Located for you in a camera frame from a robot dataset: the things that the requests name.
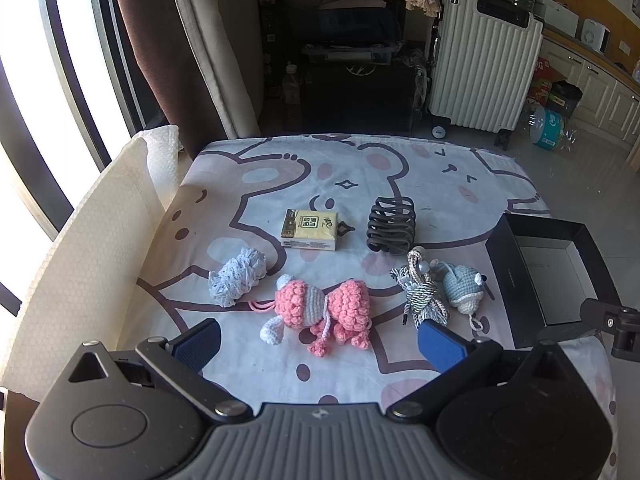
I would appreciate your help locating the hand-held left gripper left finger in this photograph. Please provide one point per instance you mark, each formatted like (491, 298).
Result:
(197, 346)

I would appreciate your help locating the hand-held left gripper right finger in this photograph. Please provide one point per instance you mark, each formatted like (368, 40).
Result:
(442, 347)

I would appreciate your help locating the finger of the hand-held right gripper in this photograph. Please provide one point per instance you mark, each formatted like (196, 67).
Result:
(612, 320)

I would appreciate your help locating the blue crochet toy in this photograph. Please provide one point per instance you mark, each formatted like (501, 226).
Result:
(462, 285)

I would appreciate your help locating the white lace scrunchie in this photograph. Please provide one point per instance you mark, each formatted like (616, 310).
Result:
(235, 277)

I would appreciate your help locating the black cardboard box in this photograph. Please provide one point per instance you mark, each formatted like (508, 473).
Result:
(500, 260)

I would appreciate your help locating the pink crochet toy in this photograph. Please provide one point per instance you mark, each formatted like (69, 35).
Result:
(300, 302)

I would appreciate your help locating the dark hair claw clip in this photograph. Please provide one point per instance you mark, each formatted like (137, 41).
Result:
(392, 225)

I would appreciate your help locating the yellow tissue packet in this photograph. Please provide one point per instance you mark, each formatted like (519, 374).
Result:
(312, 227)

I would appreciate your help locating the cream honeycomb foam board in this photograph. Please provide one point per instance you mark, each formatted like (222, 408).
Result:
(100, 240)

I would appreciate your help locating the white bubble foam sheet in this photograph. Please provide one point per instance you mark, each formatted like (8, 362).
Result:
(162, 160)

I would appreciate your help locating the grey trash bin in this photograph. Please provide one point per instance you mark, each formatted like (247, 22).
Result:
(565, 97)

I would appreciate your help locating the white kitchen cabinets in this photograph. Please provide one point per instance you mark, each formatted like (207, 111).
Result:
(600, 85)

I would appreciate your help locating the red cardboard carton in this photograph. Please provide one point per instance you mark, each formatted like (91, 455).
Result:
(540, 80)

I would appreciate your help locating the small clear plastic bottle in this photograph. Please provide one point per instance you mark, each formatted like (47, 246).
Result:
(291, 85)

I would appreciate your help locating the white ribbed suitcase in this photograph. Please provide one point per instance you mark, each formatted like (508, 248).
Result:
(482, 65)

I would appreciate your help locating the small white appliance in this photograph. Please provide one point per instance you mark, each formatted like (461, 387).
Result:
(595, 35)

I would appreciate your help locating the brown curtain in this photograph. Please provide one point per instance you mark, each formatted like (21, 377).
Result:
(165, 60)

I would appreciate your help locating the beige curtain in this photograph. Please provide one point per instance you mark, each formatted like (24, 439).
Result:
(220, 35)

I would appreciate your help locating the white box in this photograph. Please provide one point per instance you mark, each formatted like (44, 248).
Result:
(557, 12)

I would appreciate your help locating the dark blue bag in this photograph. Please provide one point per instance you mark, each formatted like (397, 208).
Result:
(360, 25)

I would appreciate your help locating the dark window frame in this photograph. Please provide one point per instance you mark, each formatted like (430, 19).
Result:
(90, 60)

